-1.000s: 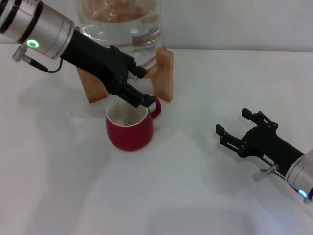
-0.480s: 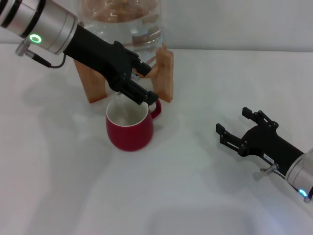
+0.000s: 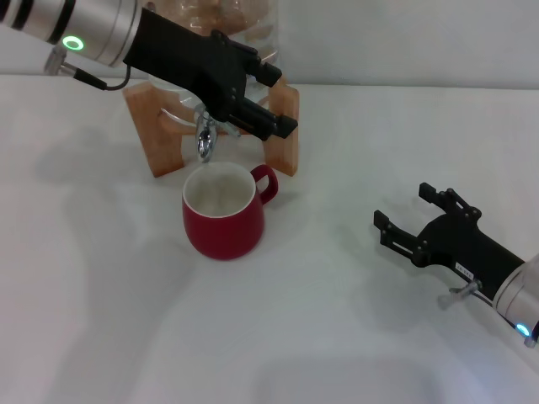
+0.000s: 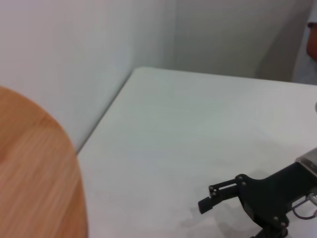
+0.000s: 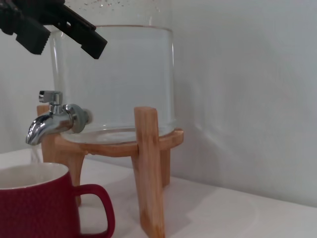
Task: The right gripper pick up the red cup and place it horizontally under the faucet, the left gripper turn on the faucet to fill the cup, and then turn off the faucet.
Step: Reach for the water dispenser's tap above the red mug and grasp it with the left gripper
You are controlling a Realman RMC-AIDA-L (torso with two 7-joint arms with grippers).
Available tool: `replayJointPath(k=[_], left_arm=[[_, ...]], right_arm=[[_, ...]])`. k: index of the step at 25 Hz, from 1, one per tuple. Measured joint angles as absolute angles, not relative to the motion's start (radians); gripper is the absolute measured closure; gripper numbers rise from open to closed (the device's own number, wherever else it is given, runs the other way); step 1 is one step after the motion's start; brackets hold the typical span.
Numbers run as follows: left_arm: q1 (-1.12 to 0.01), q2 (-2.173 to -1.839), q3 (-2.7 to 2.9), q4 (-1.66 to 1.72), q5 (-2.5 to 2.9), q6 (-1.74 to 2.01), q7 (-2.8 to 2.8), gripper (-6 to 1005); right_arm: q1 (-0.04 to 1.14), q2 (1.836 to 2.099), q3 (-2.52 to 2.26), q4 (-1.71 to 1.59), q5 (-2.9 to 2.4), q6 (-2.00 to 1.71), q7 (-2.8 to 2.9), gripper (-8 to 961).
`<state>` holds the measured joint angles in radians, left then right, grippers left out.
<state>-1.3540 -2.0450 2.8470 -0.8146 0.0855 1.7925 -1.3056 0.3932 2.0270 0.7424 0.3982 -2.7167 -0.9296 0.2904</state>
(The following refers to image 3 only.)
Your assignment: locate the red ceramic cup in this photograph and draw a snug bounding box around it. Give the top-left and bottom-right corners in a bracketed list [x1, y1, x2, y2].
[181, 160, 280, 262]

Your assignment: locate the clear glass water jar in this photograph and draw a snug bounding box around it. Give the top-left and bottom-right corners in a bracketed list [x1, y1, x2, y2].
[142, 0, 282, 127]

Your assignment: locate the wooden jar stand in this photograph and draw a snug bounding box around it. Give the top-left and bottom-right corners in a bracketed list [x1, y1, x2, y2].
[122, 75, 300, 178]

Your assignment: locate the chrome faucet tap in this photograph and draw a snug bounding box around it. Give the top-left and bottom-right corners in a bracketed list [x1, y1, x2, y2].
[194, 105, 243, 163]

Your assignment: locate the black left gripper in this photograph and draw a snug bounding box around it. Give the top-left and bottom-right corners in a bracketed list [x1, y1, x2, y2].
[124, 7, 299, 141]

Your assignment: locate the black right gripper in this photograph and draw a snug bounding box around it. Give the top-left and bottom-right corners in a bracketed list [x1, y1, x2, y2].
[373, 182, 526, 302]

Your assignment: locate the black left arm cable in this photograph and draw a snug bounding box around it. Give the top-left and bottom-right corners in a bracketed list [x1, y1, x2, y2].
[45, 47, 134, 92]

